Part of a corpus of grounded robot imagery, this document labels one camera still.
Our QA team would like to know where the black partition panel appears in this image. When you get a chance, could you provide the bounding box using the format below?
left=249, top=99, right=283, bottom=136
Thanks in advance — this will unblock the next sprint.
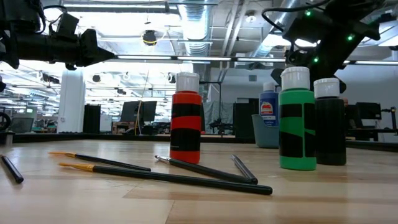
left=233, top=97, right=261, bottom=139

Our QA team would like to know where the pair of black monitors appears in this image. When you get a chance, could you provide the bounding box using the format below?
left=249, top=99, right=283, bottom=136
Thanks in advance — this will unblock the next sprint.
left=119, top=100, right=158, bottom=123

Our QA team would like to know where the thick orange-bristle black paintbrush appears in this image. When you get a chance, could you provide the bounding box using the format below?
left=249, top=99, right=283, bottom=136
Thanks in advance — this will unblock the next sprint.
left=58, top=161, right=274, bottom=196

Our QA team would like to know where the silver ceiling air duct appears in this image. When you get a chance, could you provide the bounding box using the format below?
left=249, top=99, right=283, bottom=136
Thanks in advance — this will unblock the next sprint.
left=177, top=0, right=217, bottom=57

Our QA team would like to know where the large black paint bottle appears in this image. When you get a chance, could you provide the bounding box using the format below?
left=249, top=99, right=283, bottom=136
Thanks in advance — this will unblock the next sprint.
left=313, top=77, right=348, bottom=166

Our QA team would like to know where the black background desk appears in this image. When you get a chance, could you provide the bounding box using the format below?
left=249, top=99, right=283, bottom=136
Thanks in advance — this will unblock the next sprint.
left=346, top=126, right=398, bottom=142

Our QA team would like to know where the large green paint bottle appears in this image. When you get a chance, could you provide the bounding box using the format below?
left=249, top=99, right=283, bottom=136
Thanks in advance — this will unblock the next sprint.
left=277, top=66, right=318, bottom=172

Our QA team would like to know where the black camera cable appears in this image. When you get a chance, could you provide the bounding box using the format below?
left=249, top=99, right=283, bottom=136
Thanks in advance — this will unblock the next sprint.
left=42, top=4, right=69, bottom=34
left=261, top=0, right=332, bottom=34

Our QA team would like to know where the silver-ferrule black paintbrush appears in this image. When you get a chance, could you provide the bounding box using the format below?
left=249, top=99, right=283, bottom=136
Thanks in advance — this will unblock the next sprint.
left=154, top=155, right=253, bottom=184

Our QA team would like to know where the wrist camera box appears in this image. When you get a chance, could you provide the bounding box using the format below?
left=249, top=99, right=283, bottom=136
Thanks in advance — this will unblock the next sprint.
left=282, top=14, right=323, bottom=44
left=49, top=12, right=80, bottom=41

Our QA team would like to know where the black cabinet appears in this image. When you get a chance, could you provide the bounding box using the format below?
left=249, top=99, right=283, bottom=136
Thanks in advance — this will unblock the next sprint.
left=82, top=103, right=102, bottom=134

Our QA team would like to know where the black left camera cable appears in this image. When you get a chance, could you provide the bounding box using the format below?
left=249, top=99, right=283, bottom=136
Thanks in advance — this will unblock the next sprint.
left=42, top=4, right=69, bottom=34

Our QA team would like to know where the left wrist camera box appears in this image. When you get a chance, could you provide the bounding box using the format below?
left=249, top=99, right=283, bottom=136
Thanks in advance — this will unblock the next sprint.
left=49, top=12, right=80, bottom=41

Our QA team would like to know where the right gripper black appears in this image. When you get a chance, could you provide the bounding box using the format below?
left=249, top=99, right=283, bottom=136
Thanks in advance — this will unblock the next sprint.
left=270, top=46, right=326, bottom=90

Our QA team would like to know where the grey overhead rig bar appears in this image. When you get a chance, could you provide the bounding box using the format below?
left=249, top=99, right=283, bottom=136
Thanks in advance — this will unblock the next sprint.
left=60, top=0, right=171, bottom=14

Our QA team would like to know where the grey background chair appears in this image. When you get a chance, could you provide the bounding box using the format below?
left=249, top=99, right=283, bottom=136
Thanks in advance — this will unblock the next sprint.
left=8, top=117, right=35, bottom=134

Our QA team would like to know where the long ceiling light strip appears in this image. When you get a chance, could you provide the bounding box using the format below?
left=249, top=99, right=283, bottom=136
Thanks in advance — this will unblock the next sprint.
left=102, top=54, right=398, bottom=65

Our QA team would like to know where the white building column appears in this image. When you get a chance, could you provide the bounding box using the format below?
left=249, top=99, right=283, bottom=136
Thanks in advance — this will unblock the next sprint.
left=57, top=71, right=86, bottom=134

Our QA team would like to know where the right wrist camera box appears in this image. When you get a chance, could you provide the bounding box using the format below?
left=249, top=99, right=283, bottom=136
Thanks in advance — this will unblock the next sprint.
left=282, top=14, right=323, bottom=44

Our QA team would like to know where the black computer monitor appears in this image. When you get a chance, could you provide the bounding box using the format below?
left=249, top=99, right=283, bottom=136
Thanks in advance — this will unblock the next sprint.
left=356, top=101, right=382, bottom=121

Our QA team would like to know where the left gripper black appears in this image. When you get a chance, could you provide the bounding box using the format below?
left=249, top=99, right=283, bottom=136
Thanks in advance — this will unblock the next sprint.
left=74, top=29, right=116, bottom=68

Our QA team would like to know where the paint bottle with apple label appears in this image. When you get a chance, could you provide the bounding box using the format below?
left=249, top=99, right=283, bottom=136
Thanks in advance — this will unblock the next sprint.
left=259, top=82, right=280, bottom=128

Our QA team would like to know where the grey plastic bin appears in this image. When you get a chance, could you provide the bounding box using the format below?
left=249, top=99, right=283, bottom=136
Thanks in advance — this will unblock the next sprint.
left=251, top=113, right=280, bottom=149

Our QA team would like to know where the large orange-red paint bottle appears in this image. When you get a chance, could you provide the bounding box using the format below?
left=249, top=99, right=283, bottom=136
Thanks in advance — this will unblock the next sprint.
left=169, top=72, right=203, bottom=165

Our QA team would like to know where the black right camera cable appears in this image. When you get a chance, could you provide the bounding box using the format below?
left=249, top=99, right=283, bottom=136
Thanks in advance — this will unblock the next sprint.
left=261, top=0, right=332, bottom=34

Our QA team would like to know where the black ceiling dome device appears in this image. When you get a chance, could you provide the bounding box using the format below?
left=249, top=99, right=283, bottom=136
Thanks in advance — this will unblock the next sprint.
left=142, top=29, right=159, bottom=47

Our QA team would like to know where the black round background object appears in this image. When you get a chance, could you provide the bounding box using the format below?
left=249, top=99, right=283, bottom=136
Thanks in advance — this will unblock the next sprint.
left=0, top=111, right=12, bottom=131

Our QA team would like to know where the grey-green tarp curtain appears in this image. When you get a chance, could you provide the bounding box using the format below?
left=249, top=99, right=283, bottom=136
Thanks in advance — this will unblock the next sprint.
left=202, top=100, right=234, bottom=135

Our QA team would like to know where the thin orange-bristle black paintbrush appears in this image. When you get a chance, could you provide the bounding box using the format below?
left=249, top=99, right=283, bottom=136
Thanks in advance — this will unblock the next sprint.
left=48, top=151, right=152, bottom=172

